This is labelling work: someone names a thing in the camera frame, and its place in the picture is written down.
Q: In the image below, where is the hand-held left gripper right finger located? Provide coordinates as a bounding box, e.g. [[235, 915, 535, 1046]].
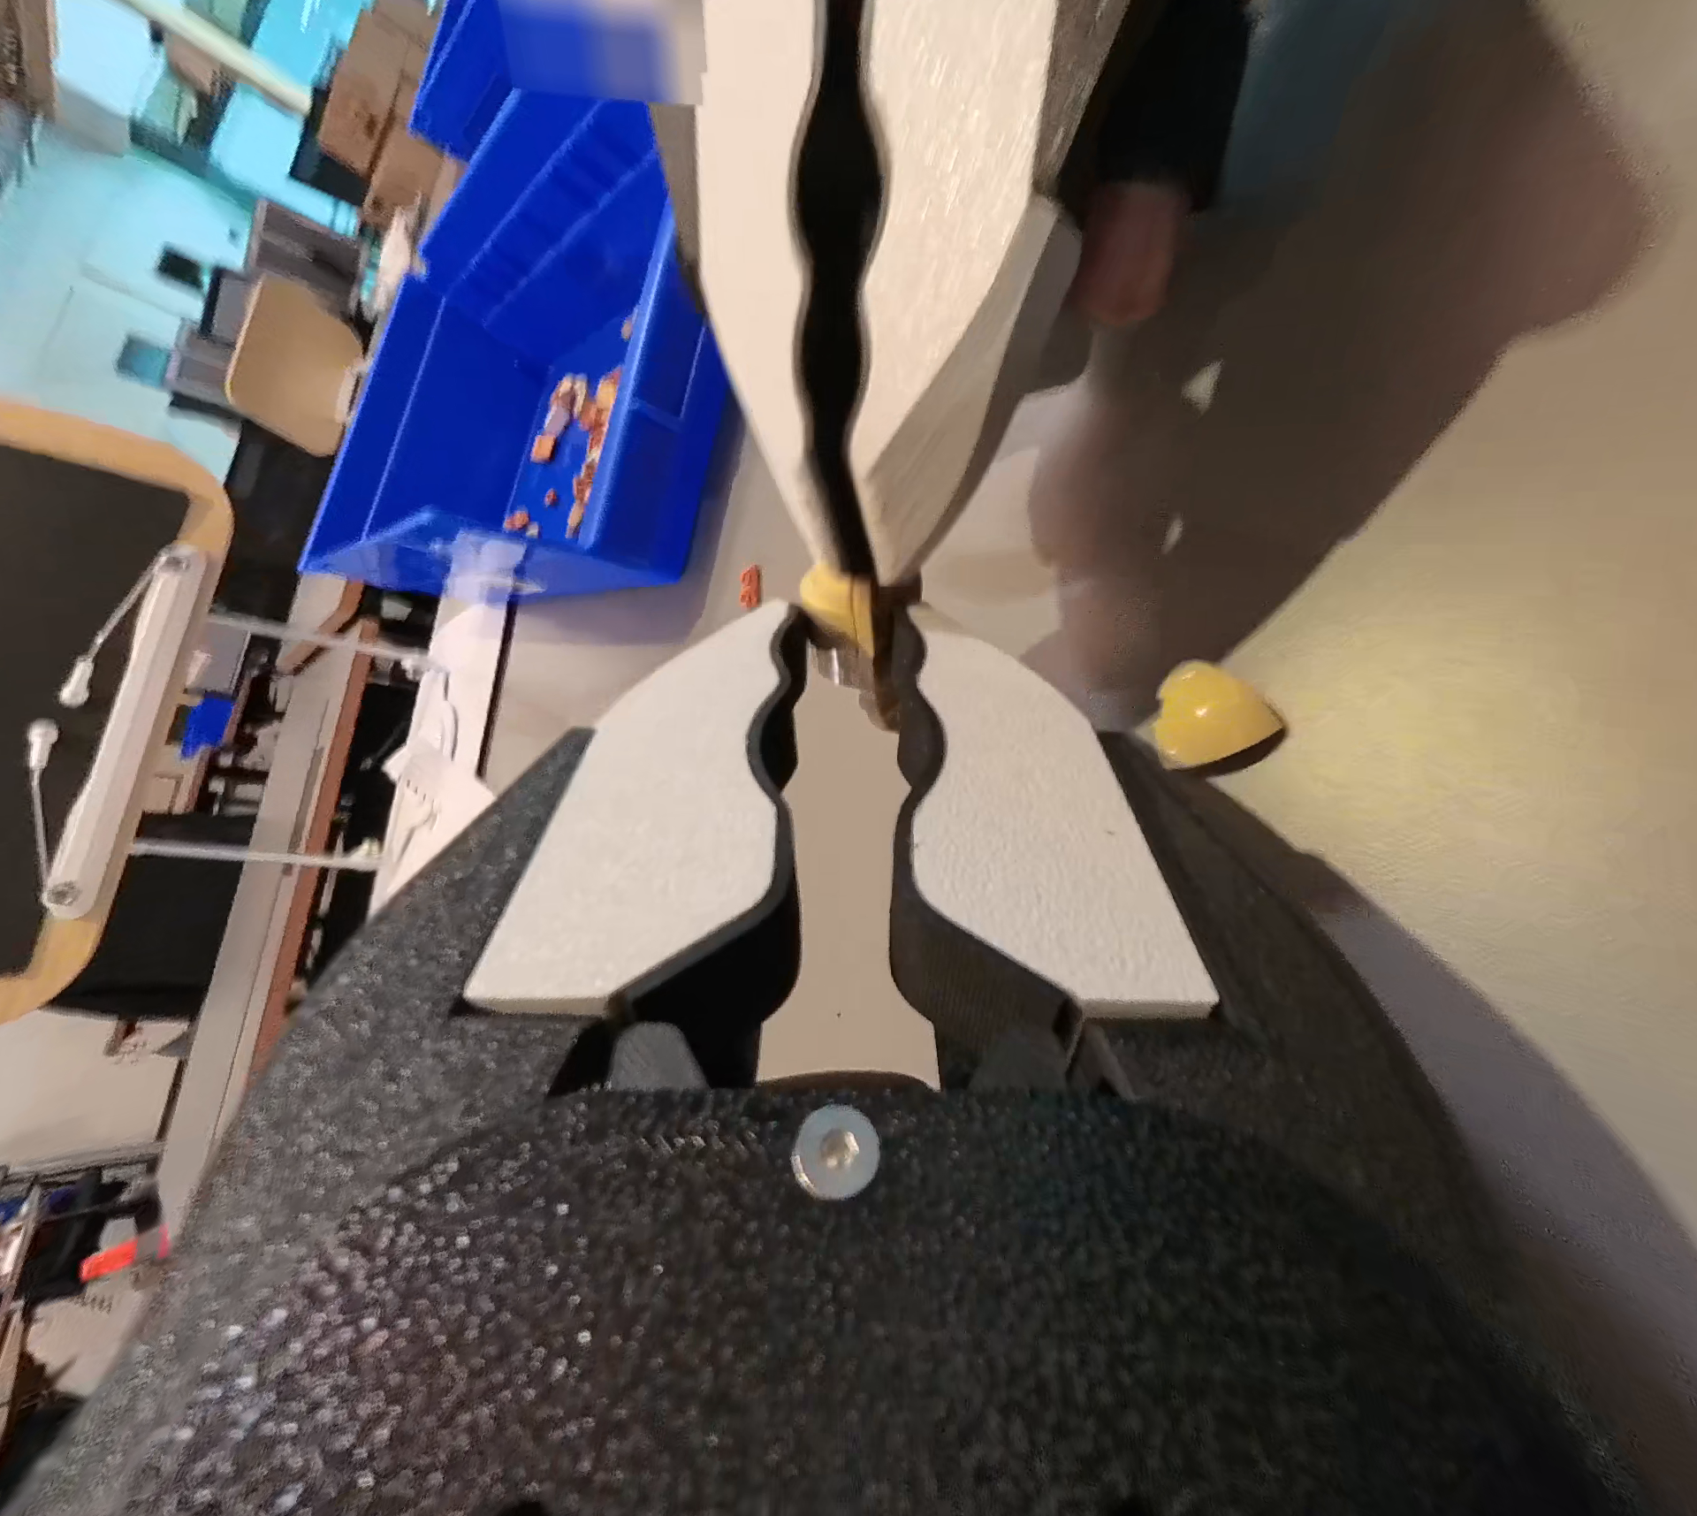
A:
[[890, 603, 1222, 1086]]

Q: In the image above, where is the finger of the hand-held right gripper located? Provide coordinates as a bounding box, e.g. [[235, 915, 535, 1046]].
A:
[[692, 0, 877, 586], [845, 0, 1085, 586]]

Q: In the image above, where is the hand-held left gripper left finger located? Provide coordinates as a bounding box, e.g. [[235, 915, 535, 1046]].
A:
[[465, 599, 806, 1086]]

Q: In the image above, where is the tan curved brick assembly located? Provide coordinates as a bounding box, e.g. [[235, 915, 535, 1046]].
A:
[[798, 560, 920, 725]]

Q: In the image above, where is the grey desk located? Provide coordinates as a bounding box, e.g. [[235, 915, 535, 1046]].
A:
[[476, 0, 1697, 1516]]

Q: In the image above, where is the person's right hand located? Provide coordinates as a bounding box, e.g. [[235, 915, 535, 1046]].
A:
[[1077, 174, 1190, 333]]

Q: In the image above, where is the tan dome brick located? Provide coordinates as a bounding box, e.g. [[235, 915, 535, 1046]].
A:
[[1149, 658, 1287, 772]]

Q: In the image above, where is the white printed paper bag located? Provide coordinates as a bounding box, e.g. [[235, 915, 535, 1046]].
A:
[[368, 597, 514, 884]]

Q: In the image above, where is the pile of tan brown bricks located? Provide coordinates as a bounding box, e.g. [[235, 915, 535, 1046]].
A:
[[508, 305, 641, 544]]

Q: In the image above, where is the blue plastic bin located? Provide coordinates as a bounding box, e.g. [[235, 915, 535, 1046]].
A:
[[408, 0, 522, 168], [300, 99, 739, 605]]

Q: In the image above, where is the stack of cardboard boxes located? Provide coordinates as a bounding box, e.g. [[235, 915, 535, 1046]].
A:
[[316, 0, 469, 221]]

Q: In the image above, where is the light wooden chair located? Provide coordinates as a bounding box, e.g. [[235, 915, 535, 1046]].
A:
[[223, 272, 368, 458]]

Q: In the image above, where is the black board with wooden rim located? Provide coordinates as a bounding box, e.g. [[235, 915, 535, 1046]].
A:
[[0, 399, 235, 1021]]

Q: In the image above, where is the white metal bracket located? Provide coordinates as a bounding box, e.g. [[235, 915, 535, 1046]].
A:
[[23, 544, 223, 923]]

